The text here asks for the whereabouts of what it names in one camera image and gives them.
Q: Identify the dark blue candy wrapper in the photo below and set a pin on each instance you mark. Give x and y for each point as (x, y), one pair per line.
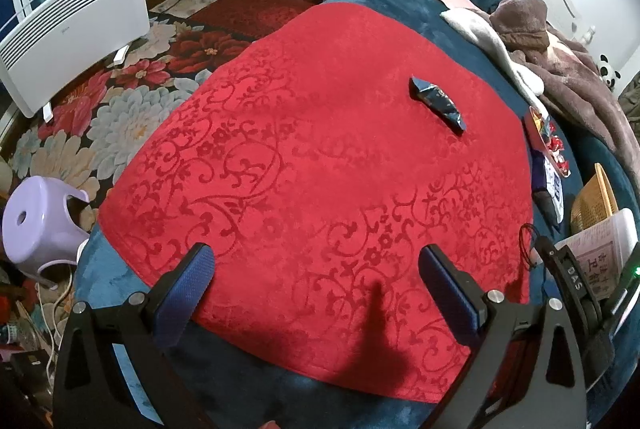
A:
(439, 102)

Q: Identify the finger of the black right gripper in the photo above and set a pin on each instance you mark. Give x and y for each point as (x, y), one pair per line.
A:
(581, 303)

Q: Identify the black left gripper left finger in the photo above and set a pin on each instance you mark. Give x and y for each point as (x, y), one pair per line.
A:
(90, 390)

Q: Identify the white panel heater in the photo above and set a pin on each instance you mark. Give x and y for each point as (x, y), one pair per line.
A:
(59, 40)

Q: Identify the panda plush toy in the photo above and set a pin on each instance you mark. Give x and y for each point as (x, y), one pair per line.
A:
(608, 74)

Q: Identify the brown fleece blanket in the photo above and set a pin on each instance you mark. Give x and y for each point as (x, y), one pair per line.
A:
(572, 82)

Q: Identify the white sock upper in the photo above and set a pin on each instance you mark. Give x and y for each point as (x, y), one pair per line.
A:
(477, 30)

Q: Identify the dark blue bed blanket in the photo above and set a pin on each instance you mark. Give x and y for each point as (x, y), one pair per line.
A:
(450, 33)

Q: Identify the red bed cloth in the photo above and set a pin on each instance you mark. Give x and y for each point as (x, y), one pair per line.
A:
(310, 188)

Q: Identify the red candy plate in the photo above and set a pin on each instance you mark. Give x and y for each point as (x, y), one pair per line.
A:
(542, 138)

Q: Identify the yellow plastic basket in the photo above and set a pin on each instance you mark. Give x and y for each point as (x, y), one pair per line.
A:
(595, 203)

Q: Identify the white blue tissue pack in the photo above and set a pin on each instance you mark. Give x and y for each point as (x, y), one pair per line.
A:
(547, 190)

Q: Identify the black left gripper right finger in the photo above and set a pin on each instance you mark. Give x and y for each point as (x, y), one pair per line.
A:
(524, 368)

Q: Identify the purple plastic stool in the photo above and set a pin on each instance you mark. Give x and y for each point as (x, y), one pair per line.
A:
(40, 226)

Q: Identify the floral floor rug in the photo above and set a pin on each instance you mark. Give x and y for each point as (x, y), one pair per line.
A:
(103, 117)

